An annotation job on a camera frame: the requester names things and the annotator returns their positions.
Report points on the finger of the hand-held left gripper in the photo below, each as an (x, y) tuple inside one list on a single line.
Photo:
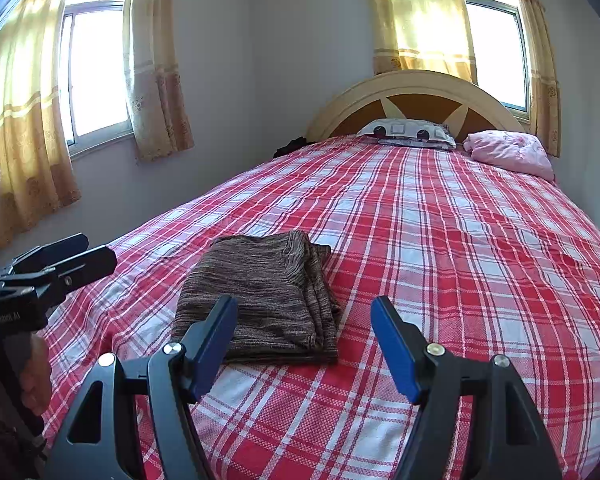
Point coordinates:
[(90, 265), (55, 252)]

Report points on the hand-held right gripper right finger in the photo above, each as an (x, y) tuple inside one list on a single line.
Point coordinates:
[(395, 345)]

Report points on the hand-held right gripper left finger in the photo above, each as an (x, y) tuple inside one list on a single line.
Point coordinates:
[(212, 345)]

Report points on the brown knitted sweater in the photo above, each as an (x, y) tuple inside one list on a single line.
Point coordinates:
[(265, 290)]

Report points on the person's left hand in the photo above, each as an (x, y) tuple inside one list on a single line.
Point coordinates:
[(37, 375)]

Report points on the bed with red plaid sheet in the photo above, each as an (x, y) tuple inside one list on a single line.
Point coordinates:
[(430, 240)]

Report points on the yellow curtain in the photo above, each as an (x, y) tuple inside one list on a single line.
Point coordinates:
[(542, 70), (155, 85), (420, 20), (25, 135)]

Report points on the dark cloth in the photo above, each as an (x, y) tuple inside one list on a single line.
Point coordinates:
[(290, 147)]

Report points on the white patterned pillow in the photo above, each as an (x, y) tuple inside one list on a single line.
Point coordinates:
[(405, 130)]

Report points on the pink pillow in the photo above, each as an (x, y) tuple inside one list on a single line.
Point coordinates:
[(505, 150)]

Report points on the cream wooden headboard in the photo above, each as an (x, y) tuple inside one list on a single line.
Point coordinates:
[(340, 105)]

